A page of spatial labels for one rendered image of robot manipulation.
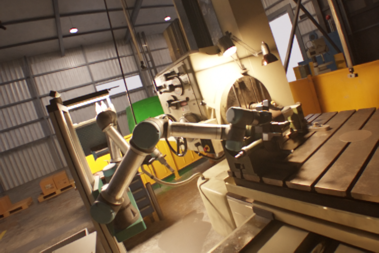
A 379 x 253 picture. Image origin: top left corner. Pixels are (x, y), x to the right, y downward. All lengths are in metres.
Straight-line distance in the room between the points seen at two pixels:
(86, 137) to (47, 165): 11.42
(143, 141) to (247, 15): 1.75
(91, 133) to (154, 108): 2.65
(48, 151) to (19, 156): 1.51
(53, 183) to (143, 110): 3.98
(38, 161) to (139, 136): 14.02
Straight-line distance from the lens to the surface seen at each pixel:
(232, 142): 0.95
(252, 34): 2.24
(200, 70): 1.69
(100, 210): 1.08
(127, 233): 1.26
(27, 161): 14.91
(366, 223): 1.08
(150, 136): 0.90
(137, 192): 3.20
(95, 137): 3.51
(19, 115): 14.93
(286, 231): 1.37
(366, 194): 1.04
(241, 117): 0.92
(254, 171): 1.34
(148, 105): 5.75
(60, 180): 8.00
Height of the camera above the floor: 1.58
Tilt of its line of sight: 4 degrees down
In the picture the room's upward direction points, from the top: 19 degrees counter-clockwise
